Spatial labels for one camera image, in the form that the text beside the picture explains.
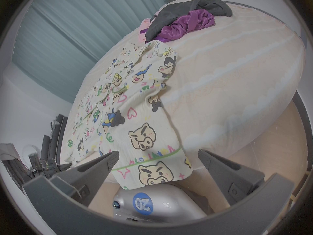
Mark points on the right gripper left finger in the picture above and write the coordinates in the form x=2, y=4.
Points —
x=90, y=177

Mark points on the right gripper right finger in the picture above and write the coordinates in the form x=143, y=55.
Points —
x=229, y=177

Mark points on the white printed pyjama top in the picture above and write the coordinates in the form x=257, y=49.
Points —
x=141, y=121

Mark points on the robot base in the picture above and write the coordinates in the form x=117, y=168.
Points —
x=171, y=202

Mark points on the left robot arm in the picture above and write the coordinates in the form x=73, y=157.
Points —
x=34, y=161

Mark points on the bed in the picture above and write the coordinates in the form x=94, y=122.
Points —
x=232, y=82

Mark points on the black padded chair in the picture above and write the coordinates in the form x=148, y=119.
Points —
x=60, y=136

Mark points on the blue-green curtain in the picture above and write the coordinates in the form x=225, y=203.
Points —
x=61, y=33

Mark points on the purple satin garment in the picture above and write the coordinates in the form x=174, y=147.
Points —
x=190, y=21

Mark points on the pink garment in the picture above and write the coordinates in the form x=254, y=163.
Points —
x=144, y=22

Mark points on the black garment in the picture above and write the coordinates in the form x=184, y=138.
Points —
x=176, y=13

